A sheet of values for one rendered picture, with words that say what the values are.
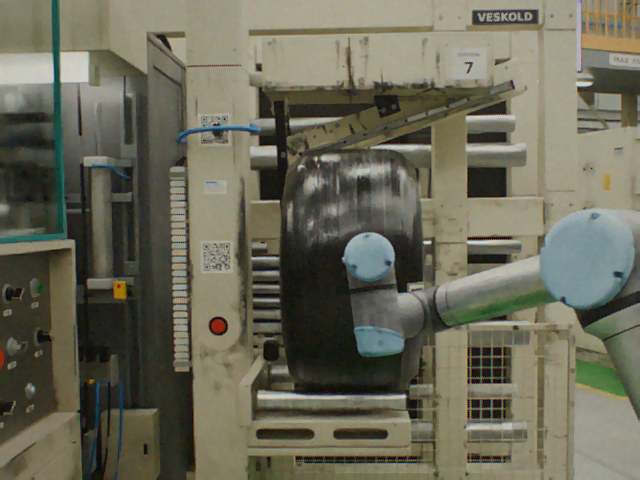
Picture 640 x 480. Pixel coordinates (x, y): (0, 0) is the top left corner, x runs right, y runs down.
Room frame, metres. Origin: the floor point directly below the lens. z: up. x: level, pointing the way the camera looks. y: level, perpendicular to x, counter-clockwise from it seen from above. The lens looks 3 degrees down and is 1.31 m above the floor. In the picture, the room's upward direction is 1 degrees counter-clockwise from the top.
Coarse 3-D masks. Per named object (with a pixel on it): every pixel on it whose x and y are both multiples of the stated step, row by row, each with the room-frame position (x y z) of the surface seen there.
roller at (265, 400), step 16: (256, 400) 1.65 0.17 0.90; (272, 400) 1.64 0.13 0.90; (288, 400) 1.64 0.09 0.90; (304, 400) 1.64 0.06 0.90; (320, 400) 1.64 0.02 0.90; (336, 400) 1.64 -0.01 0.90; (352, 400) 1.64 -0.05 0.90; (368, 400) 1.63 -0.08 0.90; (384, 400) 1.63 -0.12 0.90; (400, 400) 1.63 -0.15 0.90
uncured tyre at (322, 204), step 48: (288, 192) 1.62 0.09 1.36; (336, 192) 1.57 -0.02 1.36; (384, 192) 1.57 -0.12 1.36; (288, 240) 1.55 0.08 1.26; (336, 240) 1.52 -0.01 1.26; (288, 288) 1.54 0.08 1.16; (336, 288) 1.51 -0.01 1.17; (288, 336) 1.57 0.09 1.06; (336, 336) 1.53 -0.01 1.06; (336, 384) 1.63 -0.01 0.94; (384, 384) 1.63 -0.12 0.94
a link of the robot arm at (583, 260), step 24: (576, 216) 0.89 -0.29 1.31; (600, 216) 0.87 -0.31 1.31; (624, 216) 0.90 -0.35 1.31; (552, 240) 0.90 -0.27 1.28; (576, 240) 0.88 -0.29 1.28; (600, 240) 0.86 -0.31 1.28; (624, 240) 0.84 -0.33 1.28; (552, 264) 0.90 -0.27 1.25; (576, 264) 0.88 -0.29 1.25; (600, 264) 0.85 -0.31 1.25; (624, 264) 0.84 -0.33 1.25; (552, 288) 0.90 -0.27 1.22; (576, 288) 0.87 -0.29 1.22; (600, 288) 0.85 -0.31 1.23; (624, 288) 0.85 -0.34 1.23; (576, 312) 0.90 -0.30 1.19; (600, 312) 0.86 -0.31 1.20; (624, 312) 0.85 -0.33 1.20; (600, 336) 0.89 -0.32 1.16; (624, 336) 0.86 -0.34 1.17; (624, 360) 0.86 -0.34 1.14; (624, 384) 0.87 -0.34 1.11
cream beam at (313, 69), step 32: (448, 32) 1.97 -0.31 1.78; (480, 32) 1.96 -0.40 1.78; (288, 64) 1.98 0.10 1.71; (320, 64) 1.98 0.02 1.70; (352, 64) 1.98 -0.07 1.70; (384, 64) 1.97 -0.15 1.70; (416, 64) 1.97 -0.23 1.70; (448, 64) 1.96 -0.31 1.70; (320, 96) 2.08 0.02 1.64; (352, 96) 2.09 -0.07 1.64; (416, 96) 2.08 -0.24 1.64; (448, 96) 2.09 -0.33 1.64
